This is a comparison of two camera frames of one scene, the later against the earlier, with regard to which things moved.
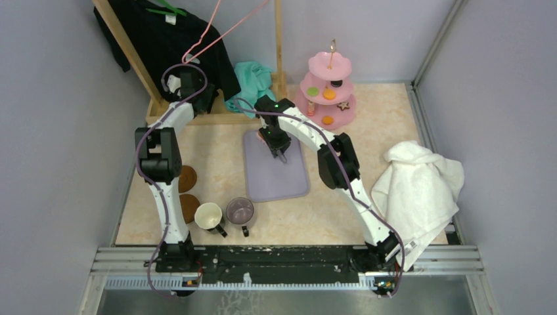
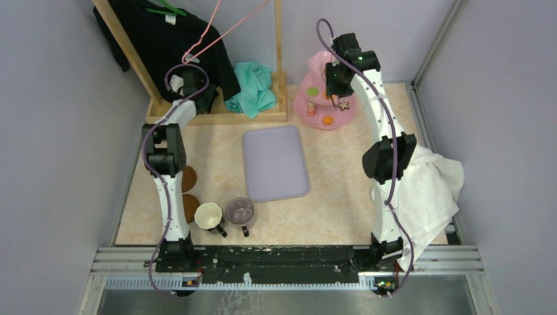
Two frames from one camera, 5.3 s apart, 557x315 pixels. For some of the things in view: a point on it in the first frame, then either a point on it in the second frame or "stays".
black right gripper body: (276, 139) → (336, 85)
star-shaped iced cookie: (343, 105) stays
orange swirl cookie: (328, 120) stays
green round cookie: (312, 91) stays
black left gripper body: (205, 95) stays
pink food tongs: (281, 155) → (335, 100)
